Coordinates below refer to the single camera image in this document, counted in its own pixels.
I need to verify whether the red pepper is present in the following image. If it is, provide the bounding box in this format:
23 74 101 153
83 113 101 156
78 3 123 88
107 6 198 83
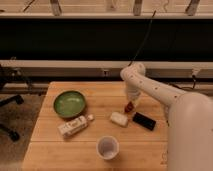
124 102 134 113

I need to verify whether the black cable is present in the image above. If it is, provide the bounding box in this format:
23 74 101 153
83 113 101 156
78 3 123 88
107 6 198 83
128 9 157 67

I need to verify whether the black rectangular device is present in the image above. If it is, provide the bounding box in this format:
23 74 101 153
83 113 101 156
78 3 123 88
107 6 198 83
133 112 156 130

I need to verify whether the green bowl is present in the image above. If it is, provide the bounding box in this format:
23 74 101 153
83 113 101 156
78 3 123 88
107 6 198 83
53 90 86 119

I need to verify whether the white sponge block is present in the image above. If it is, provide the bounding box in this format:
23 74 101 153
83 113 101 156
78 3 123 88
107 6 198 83
110 112 128 127

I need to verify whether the white paper cup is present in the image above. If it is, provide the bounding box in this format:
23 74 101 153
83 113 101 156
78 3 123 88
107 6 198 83
96 136 120 160

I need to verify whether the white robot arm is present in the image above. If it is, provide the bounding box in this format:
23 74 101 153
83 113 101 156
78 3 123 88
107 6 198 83
120 63 213 171

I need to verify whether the white plastic bottle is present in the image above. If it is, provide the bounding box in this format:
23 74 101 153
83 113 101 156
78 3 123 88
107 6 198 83
58 115 94 138

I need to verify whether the black office chair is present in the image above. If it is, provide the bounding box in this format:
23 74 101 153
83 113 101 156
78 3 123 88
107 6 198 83
0 64 25 142

